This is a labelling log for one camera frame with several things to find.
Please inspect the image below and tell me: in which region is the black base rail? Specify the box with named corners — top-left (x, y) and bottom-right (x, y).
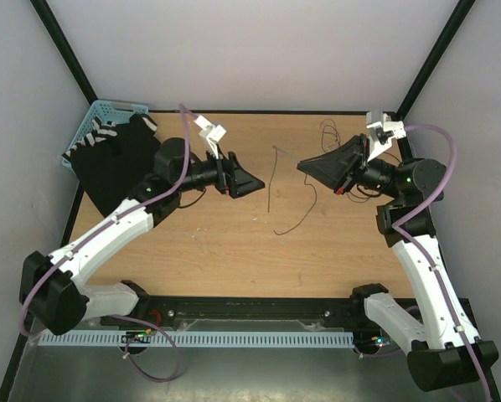
top-left (99, 292), bottom-right (472, 336)

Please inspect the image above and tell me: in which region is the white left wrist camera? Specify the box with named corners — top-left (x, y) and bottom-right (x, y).
top-left (194, 115), bottom-right (226, 159)

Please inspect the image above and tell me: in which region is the black striped cloth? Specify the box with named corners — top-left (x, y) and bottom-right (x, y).
top-left (62, 113), bottom-right (161, 217)

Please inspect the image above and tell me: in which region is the grey wire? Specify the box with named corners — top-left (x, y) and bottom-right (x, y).
top-left (266, 146), bottom-right (304, 214)

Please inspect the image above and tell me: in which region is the black frame post right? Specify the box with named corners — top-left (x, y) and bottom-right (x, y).
top-left (395, 0), bottom-right (476, 120)

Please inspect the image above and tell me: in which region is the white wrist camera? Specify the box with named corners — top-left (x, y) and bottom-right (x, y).
top-left (194, 115), bottom-right (226, 159)
top-left (366, 111), bottom-right (406, 161)

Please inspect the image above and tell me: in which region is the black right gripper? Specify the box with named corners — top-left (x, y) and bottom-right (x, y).
top-left (297, 133), bottom-right (404, 202)

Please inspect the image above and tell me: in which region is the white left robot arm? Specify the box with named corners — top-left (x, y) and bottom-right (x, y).
top-left (19, 137), bottom-right (265, 335)

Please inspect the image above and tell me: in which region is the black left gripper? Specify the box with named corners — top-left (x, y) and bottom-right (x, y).
top-left (175, 143), bottom-right (265, 199)

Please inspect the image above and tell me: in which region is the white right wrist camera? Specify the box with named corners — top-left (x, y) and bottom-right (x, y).
top-left (366, 111), bottom-right (406, 161)

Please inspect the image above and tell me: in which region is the black frame post left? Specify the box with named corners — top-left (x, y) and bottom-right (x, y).
top-left (29, 0), bottom-right (98, 104)

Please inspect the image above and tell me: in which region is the black wire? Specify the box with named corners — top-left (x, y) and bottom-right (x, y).
top-left (274, 120), bottom-right (343, 236)

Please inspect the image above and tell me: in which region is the blue plastic basket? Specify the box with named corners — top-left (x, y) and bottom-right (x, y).
top-left (69, 100), bottom-right (149, 149)

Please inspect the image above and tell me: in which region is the black frame post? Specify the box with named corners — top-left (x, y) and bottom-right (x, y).
top-left (29, 0), bottom-right (98, 104)
top-left (395, 0), bottom-right (476, 120)

